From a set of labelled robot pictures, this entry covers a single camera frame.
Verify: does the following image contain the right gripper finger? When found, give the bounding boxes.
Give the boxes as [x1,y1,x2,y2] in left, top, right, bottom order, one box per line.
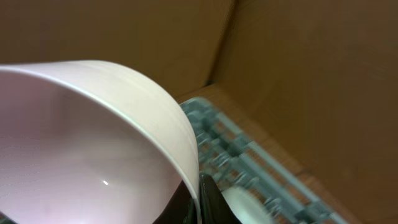
[154,173,241,224]

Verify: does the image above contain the grey-white bowl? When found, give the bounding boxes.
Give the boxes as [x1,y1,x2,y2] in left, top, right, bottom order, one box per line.
[222,187,275,224]

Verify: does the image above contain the pink bowl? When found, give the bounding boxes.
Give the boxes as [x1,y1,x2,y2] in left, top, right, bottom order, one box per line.
[1,60,200,223]

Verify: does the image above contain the grey dishwasher rack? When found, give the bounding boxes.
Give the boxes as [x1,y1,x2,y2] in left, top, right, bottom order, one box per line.
[180,97,347,224]

